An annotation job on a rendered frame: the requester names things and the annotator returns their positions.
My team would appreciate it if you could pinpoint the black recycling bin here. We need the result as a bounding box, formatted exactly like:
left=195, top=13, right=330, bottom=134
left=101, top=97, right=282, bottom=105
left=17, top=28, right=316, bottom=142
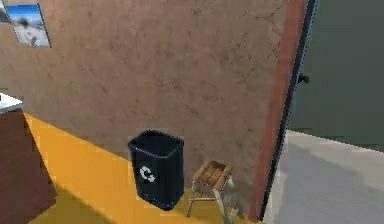
left=127, top=129, right=186, bottom=212

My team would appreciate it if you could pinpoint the wooden slatted stool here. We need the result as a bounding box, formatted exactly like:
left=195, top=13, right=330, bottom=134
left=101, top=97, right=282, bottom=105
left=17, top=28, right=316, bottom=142
left=186, top=159, right=241, bottom=224

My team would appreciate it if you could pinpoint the framed blue white picture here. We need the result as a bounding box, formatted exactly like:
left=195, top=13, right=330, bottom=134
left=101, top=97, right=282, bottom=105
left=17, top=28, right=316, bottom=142
left=6, top=3, right=52, bottom=49

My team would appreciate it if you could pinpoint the brown cabinet with white top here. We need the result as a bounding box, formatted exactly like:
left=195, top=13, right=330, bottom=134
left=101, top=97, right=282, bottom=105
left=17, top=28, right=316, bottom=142
left=0, top=92, right=58, bottom=224

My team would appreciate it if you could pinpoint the black room door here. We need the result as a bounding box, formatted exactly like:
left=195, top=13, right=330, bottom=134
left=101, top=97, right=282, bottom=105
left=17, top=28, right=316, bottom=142
left=259, top=0, right=318, bottom=222

